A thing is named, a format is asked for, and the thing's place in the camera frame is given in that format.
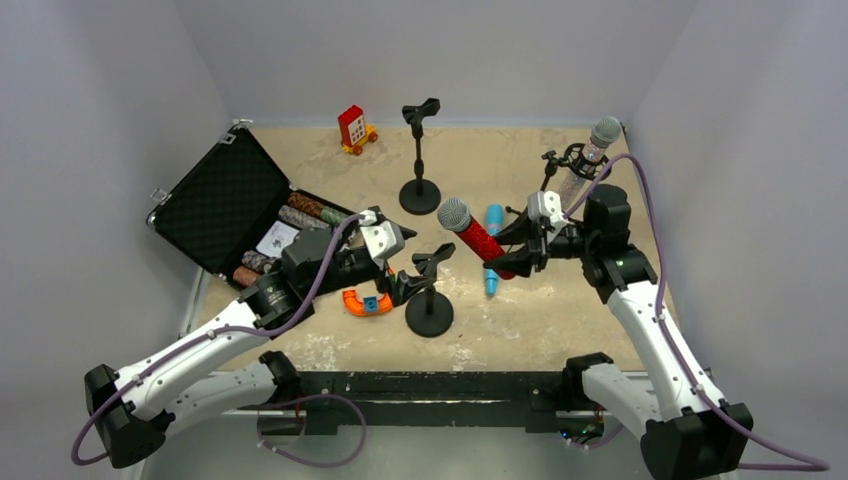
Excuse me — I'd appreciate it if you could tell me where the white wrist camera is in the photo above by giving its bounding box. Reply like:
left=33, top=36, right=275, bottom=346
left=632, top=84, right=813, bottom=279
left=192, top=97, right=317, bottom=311
left=527, top=191, right=568, bottom=239
left=359, top=209, right=405, bottom=262

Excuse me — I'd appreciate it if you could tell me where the black mic stand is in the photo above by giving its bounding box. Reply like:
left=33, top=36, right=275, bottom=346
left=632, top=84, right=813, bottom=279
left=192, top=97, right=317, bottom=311
left=398, top=98, right=441, bottom=216
left=405, top=243, right=456, bottom=338

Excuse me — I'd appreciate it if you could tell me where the orange curved toy track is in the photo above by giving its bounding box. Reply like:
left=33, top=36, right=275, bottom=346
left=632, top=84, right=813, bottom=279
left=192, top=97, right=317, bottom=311
left=342, top=267, right=397, bottom=317

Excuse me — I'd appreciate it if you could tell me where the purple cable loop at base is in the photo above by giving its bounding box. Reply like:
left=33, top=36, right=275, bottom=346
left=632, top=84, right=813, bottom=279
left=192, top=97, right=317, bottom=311
left=256, top=394, right=368, bottom=469

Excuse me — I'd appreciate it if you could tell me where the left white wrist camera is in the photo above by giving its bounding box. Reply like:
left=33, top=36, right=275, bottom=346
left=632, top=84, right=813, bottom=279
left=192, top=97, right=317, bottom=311
left=359, top=209, right=405, bottom=262

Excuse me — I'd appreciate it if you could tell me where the red glitter microphone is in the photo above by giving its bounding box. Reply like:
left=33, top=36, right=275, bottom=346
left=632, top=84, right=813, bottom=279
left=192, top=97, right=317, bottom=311
left=437, top=197, right=506, bottom=263

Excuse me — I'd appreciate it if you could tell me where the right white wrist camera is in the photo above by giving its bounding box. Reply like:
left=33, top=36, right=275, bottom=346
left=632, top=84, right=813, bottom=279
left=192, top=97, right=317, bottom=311
left=527, top=191, right=568, bottom=239

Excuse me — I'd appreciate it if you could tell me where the red toy block car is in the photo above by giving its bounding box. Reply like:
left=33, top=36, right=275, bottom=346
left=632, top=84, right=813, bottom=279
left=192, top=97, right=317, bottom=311
left=337, top=105, right=379, bottom=156

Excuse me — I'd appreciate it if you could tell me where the black tripod shock-mount stand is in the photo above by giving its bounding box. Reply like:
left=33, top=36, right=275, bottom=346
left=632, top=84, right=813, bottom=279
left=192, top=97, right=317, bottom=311
left=540, top=141, right=609, bottom=210

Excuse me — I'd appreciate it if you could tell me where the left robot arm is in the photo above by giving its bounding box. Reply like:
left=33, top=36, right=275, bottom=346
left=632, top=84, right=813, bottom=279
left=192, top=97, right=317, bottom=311
left=84, top=207, right=454, bottom=469

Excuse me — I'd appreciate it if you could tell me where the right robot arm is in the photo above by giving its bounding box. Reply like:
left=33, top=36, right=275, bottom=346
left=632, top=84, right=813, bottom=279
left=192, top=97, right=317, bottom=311
left=491, top=185, right=753, bottom=479

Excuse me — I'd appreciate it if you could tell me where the silver glitter microphone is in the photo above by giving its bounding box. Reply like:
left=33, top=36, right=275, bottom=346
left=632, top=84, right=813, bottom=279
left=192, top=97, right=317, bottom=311
left=557, top=116, right=622, bottom=211

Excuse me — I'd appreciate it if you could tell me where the black base frame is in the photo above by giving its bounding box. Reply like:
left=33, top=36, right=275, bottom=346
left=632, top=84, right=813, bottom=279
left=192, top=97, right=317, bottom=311
left=257, top=371, right=616, bottom=443

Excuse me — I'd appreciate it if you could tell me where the blue toy microphone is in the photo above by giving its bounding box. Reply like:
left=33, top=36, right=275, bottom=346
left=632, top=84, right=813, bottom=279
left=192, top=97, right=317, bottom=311
left=484, top=204, right=504, bottom=298

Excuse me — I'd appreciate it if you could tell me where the black poker chip case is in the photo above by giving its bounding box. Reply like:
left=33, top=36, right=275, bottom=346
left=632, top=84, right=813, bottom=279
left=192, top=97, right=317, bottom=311
left=146, top=123, right=354, bottom=290

